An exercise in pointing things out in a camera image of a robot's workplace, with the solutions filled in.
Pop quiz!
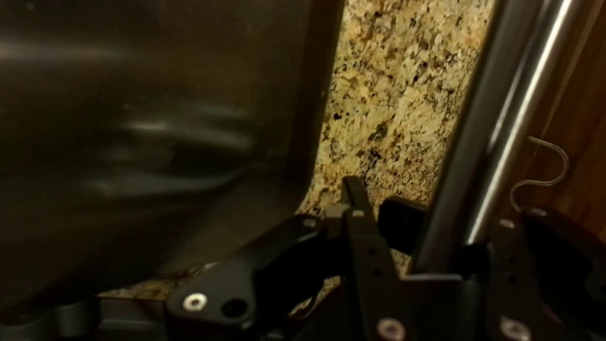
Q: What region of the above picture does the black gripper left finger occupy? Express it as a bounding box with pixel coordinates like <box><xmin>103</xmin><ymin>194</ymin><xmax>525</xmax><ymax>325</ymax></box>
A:
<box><xmin>167</xmin><ymin>177</ymin><xmax>404</xmax><ymax>341</ymax></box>

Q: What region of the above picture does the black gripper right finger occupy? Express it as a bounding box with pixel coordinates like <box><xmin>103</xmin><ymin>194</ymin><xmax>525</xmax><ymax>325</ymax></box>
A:
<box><xmin>378</xmin><ymin>196</ymin><xmax>606</xmax><ymax>341</ymax></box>

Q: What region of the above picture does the grey sandwich maker grill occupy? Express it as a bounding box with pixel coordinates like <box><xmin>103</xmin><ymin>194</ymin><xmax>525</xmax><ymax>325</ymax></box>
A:
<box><xmin>0</xmin><ymin>0</ymin><xmax>595</xmax><ymax>319</ymax></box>

